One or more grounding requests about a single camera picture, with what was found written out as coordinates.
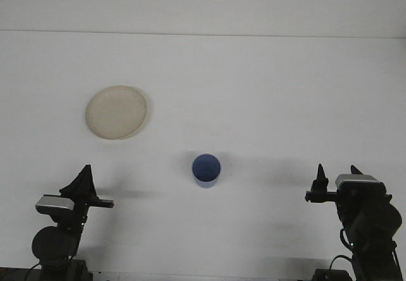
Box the pale round plate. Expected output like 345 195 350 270
84 85 150 141

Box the arm's black cable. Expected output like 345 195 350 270
27 261 44 277
329 228 353 273

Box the dark brown bench edge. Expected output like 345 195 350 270
0 266 44 281

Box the pale blue cup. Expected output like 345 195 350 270
192 153 221 189

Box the gripper's grey camera box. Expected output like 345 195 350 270
35 194 75 214
335 173 384 189

